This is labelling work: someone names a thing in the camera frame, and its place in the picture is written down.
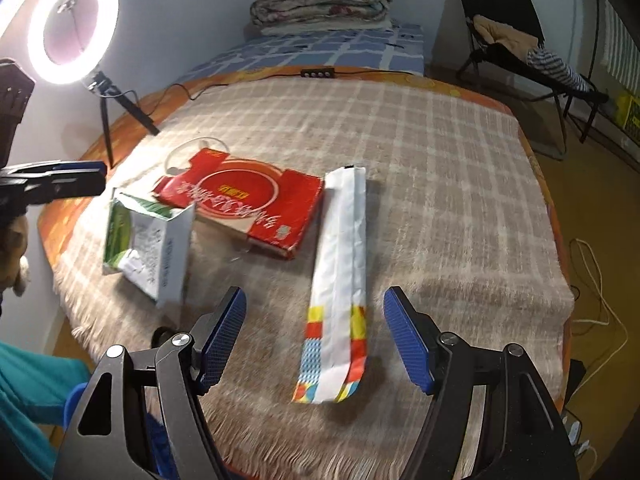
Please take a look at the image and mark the blue checked bedsheet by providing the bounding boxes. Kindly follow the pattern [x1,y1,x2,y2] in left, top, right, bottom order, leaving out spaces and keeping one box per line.
[177,23,425,84]

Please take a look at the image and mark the power strip on floor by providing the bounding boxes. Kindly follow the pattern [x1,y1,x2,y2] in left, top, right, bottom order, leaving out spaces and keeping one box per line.
[561,408,598,460]

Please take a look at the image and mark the beige checked blanket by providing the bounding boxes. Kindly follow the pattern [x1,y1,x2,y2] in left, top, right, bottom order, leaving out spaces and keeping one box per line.
[54,77,574,479]

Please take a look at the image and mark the long white colourful wrapper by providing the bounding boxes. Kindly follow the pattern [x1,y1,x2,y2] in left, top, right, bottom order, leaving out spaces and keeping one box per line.
[292,166,368,404]

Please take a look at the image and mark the ring light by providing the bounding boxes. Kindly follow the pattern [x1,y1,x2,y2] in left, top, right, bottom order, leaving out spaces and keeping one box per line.
[26,0,119,84]

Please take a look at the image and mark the left gloved hand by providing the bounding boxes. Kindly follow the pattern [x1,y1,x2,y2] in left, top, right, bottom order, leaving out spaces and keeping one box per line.
[0,216,29,297]

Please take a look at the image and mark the teal trouser leg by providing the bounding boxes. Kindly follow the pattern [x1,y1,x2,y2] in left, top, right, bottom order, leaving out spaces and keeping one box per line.
[1,342,91,479]

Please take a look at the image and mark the red cardboard box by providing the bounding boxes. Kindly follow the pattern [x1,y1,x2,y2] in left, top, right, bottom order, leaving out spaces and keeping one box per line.
[153,148,324,259]

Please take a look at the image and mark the clothes on chair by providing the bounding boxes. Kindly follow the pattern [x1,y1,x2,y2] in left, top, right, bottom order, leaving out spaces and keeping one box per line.
[472,14,590,92]

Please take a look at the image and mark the black folding chair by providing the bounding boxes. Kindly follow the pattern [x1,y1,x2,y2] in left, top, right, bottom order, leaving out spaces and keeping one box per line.
[456,0,608,142]

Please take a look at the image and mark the green white snack bag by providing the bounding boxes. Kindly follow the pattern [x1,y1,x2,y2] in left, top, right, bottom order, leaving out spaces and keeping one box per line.
[102,190,195,310]

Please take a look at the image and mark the blue plastic basket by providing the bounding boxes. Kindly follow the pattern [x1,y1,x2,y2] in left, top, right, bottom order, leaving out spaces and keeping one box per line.
[63,382,178,479]

